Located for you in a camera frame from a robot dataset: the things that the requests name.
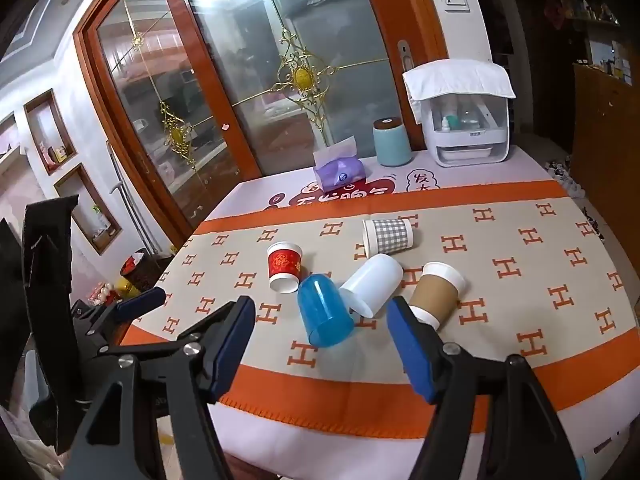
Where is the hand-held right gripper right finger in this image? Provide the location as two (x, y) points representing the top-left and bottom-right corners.
(387, 296), (584, 480)

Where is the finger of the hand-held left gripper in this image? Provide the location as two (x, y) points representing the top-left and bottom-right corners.
(72, 287), (167, 357)

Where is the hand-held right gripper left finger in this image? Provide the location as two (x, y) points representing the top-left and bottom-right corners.
(60, 296), (257, 480)

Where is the brown paper cup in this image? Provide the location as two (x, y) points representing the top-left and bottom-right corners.
(409, 261), (467, 332)

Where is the white plastic cup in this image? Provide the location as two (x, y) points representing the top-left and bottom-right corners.
(339, 253), (404, 318)

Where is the blue plastic cup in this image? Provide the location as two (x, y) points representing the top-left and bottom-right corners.
(297, 273), (356, 348)

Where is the red paper cup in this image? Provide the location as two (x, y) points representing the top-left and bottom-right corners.
(266, 241), (304, 295)

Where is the grey checkered paper cup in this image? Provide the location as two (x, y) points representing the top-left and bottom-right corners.
(362, 217), (415, 260)

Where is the dark trash bin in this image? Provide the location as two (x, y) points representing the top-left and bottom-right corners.
(119, 249), (173, 292)

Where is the orange beige patterned blanket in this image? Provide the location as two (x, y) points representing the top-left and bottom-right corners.
(120, 180), (640, 434)

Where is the purple tissue pack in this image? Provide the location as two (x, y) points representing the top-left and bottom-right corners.
(312, 142), (367, 192)

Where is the teal canister with brown lid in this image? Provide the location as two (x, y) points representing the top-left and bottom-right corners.
(372, 117), (413, 167)

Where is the wooden glass sliding door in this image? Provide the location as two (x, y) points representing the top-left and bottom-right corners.
(74, 0), (263, 246)
(175, 0), (448, 177)

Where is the white storage box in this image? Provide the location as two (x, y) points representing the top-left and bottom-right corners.
(414, 91), (512, 168)

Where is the brown wooden cabinet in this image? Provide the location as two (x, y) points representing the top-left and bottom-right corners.
(570, 62), (640, 311)

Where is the white towel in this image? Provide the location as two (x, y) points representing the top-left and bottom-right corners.
(402, 59), (517, 111)

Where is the wooden wall niche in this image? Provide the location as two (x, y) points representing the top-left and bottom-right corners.
(24, 89), (78, 176)
(54, 162), (123, 255)

